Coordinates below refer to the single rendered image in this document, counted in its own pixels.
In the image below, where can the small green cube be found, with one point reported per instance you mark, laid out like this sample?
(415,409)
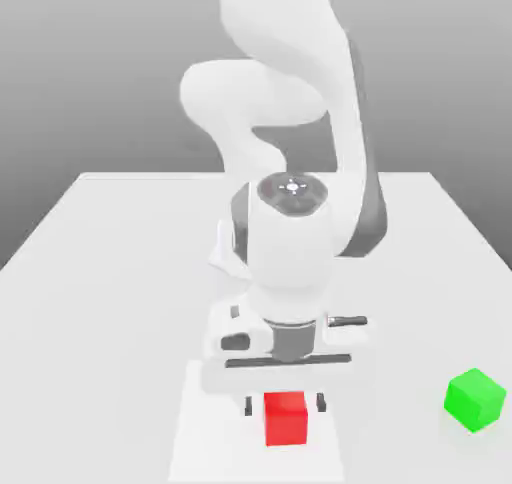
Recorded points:
(474,400)

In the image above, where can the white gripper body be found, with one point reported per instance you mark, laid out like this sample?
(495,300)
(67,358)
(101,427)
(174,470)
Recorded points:
(288,376)

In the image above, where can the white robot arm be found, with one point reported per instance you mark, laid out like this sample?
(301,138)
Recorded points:
(292,248)

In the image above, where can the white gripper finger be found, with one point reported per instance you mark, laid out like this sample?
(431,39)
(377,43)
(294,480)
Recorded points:
(320,402)
(248,406)

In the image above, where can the small red cube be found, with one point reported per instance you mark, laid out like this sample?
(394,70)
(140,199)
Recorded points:
(285,420)

